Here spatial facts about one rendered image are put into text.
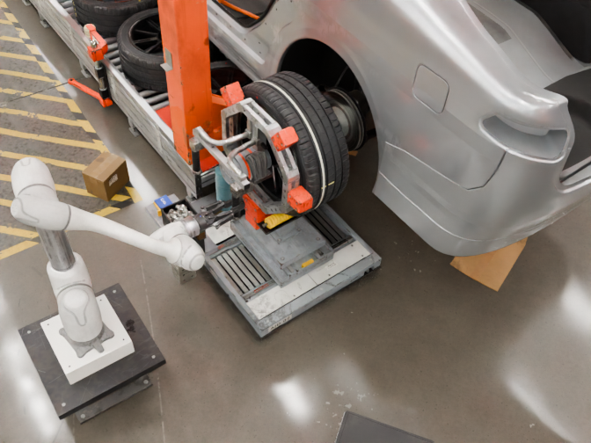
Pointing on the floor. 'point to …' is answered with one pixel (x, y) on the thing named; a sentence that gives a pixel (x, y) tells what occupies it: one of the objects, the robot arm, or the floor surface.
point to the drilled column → (182, 273)
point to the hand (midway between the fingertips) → (235, 205)
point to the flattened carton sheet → (490, 265)
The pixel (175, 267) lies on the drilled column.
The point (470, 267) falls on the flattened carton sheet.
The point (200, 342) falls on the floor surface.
